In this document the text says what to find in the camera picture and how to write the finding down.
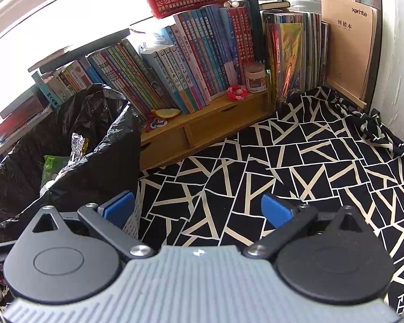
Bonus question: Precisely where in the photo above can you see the black white geometric tablecloth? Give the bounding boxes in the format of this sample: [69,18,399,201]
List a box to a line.
[138,87,404,314]

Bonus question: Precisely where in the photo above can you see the row of blue books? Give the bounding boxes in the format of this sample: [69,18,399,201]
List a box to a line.
[139,0,262,114]

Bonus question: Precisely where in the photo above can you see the black trash bag bin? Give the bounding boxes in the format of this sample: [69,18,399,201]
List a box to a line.
[0,84,141,243]

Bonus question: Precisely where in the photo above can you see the stacked books at left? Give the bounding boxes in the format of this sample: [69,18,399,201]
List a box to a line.
[0,84,53,164]

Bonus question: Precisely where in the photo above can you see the brown kraft sketchbook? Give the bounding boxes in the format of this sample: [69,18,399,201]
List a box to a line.
[321,0,377,109]

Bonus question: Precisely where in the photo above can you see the colourful picture books stack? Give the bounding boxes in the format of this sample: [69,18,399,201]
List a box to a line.
[260,9,329,106]

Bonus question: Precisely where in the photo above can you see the dark flat book on top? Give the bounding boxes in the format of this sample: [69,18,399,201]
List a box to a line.
[27,28,130,74]

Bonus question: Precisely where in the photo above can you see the silver foil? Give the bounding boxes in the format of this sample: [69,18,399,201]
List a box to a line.
[71,133,89,160]

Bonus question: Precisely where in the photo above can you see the row of leaning books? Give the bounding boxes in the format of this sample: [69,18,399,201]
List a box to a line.
[31,38,173,120]

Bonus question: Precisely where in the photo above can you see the red flower ornament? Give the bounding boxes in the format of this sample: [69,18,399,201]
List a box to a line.
[226,85,248,101]

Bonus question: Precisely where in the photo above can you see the green plastic wrapper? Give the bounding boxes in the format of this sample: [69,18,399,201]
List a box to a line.
[41,155,69,187]

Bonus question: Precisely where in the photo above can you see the wooden desk shelf organizer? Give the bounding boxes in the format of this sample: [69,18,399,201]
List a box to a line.
[140,92,270,170]

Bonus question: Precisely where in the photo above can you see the yellow lemon slice ornament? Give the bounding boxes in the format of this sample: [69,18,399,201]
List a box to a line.
[154,108,182,120]

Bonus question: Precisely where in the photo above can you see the small white lidded jar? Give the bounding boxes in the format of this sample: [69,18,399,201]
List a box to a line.
[244,62,267,93]

